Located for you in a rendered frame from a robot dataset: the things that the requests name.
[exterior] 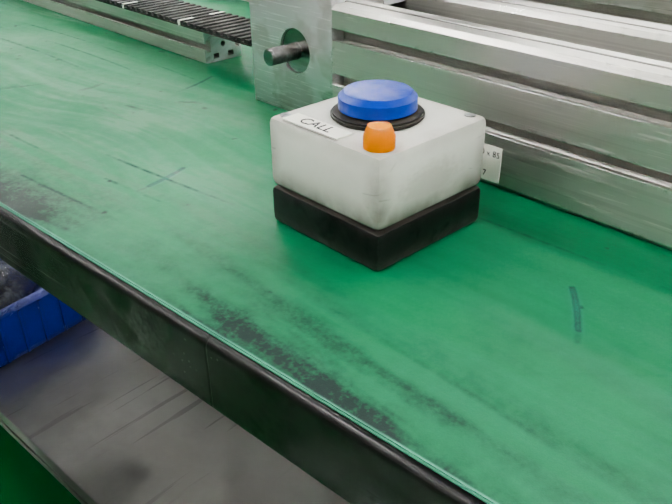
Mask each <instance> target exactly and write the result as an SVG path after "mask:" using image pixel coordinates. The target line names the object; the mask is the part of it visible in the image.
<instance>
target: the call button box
mask: <svg viewBox="0 0 672 504"><path fill-rule="evenodd" d="M373 121H375V120H363V119H357V118H353V117H349V116H347V115H345V114H343V113H341V112H340V111H339V109H338V96H337V97H334V98H331V99H328V100H324V101H321V102H318V103H315V104H311V105H308V106H305V107H302V108H299V109H295V110H292V111H289V112H286V113H281V114H279V115H276V116H274V117H272V118H271V121H270V134H271V151H272V169H273V179H274V181H275V182H276V184H278V185H276V186H275V187H274V189H273V199H274V215H275V218H276V219H277V220H278V221H280V222H282V223H284V224H286V225H288V226H290V227H292V228H294V229H296V230H297V231H299V232H301V233H303V234H305V235H307V236H309V237H311V238H313V239H315V240H317V241H319V242H321V243H322V244H324V245H326V246H328V247H330V248H332V249H334V250H336V251H338V252H340V253H342V254H344V255H346V256H347V257H349V258H351V259H353V260H355V261H357V262H359V263H361V264H363V265H365V266H367V267H369V268H371V269H372V270H375V271H380V270H382V269H384V268H386V267H388V266H390V265H392V264H394V263H396V262H398V261H400V260H401V259H403V258H405V257H407V256H409V255H411V254H413V253H415V252H417V251H419V250H421V249H422V248H424V247H426V246H428V245H430V244H432V243H434V242H436V241H438V240H440V239H442V238H443V237H445V236H447V235H449V234H451V233H453V232H455V231H457V230H459V229H461V228H463V227H465V226H466V225H468V224H470V223H472V222H474V221H476V219H477V217H478V211H479V201H480V188H479V187H478V186H476V185H477V184H478V183H479V181H480V179H481V171H482V160H483V149H484V138H485V128H486V121H485V118H484V117H482V116H479V115H476V114H475V113H469V112H466V111H463V110H459V109H456V108H453V107H449V106H446V105H443V104H439V103H436V102H433V101H429V100H426V99H423V98H419V97H418V108H417V111H416V112H415V113H413V114H412V115H409V116H407V117H404V118H400V119H394V120H382V121H385V122H389V123H390V124H391V125H392V127H393V129H394V131H395V134H396V147H395V149H394V150H393V151H391V152H388V153H371V152H368V151H366V150H364V149H363V133H364V131H365V129H366V127H367V124H368V123H370V122H373Z"/></svg>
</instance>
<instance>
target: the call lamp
mask: <svg viewBox="0 0 672 504"><path fill-rule="evenodd" d="M395 147H396V134H395V131H394V129H393V127H392V125H391V124H390V123H389V122H385V121H373V122H370V123H368V124H367V127H366V129H365V131H364V133H363V149H364V150H366V151H368V152H371V153H388V152H391V151H393V150H394V149H395Z"/></svg>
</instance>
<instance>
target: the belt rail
mask: <svg viewBox="0 0 672 504"><path fill-rule="evenodd" d="M23 1H26V2H29V3H31V4H34V5H37V6H40V7H43V8H46V9H49V10H52V11H55V12H58V13H61V14H63V15H66V16H69V17H72V18H75V19H78V20H81V21H84V22H87V23H90V24H93V25H95V26H98V27H101V28H104V29H107V30H110V31H113V32H116V33H119V34H122V35H125V36H127V37H130V38H133V39H136V40H139V41H142V42H145V43H148V44H151V45H154V46H157V47H159V48H162V49H165V50H168V51H171V52H174V53H177V54H180V55H183V56H186V57H188V58H191V59H194V60H197V61H200V62H203V63H206V64H208V63H212V62H216V61H221V60H225V59H229V58H233V57H237V56H241V55H242V53H241V44H240V43H236V42H233V41H230V40H226V39H223V38H219V37H216V36H213V35H209V34H206V33H203V32H199V31H196V30H193V29H189V28H186V27H183V26H179V25H176V24H173V23H169V22H166V21H163V20H159V19H156V18H153V17H149V16H146V15H143V14H139V13H136V12H133V11H129V10H126V9H123V8H119V7H116V6H113V5H109V4H106V3H103V2H99V1H96V0H23Z"/></svg>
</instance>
